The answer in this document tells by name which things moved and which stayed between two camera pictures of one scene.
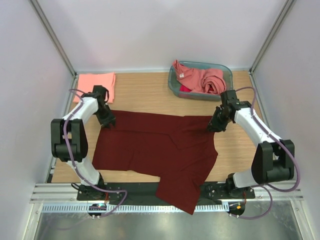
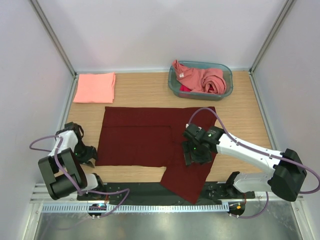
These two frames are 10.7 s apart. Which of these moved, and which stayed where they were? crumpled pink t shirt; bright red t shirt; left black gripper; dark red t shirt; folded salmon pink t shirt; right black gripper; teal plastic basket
Moved: dark red t shirt; right black gripper; left black gripper
Stayed: folded salmon pink t shirt; bright red t shirt; teal plastic basket; crumpled pink t shirt
